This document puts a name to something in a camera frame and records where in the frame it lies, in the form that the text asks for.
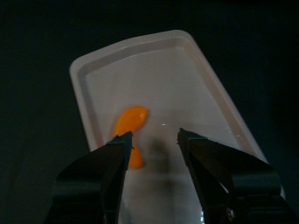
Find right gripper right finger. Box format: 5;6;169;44
176;127;299;224

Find pink rectangular plate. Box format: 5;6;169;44
67;29;286;224

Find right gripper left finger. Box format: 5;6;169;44
42;130;136;224

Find orange tangerine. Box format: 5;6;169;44
110;105;150;170

